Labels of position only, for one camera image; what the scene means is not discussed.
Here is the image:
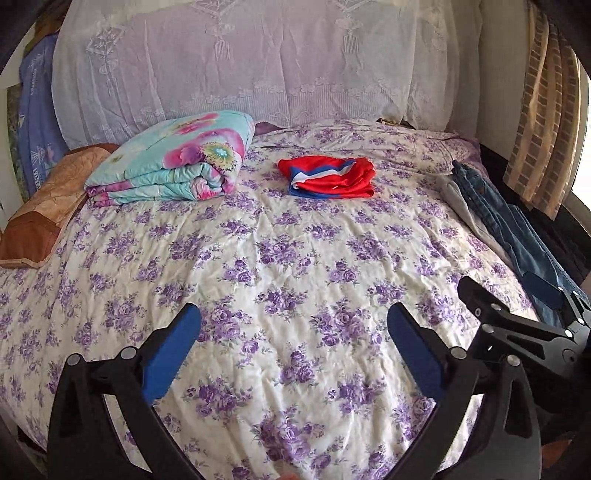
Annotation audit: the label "red pants with stripes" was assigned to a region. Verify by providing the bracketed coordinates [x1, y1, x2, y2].
[277, 155, 376, 199]

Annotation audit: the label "blue denim jeans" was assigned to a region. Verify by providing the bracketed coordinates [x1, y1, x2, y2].
[452, 161, 590, 302]

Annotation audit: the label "beige checkered curtain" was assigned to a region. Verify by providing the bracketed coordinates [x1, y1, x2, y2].
[503, 1, 582, 220]

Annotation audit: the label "grey folded garment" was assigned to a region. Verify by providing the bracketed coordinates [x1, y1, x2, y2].
[435, 175, 514, 270]

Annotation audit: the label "purple floral bedspread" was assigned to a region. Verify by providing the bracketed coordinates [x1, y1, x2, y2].
[1, 121, 535, 479]

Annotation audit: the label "brown orange pillow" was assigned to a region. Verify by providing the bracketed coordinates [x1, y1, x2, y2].
[1, 143, 118, 269]

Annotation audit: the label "folded turquoise floral quilt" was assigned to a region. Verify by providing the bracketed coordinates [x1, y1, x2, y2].
[85, 110, 256, 207]

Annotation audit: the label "blue patterned cloth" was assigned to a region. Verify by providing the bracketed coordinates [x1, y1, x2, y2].
[17, 34, 68, 196]

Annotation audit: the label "white lace headboard cover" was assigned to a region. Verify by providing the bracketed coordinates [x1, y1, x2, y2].
[52, 0, 482, 148]

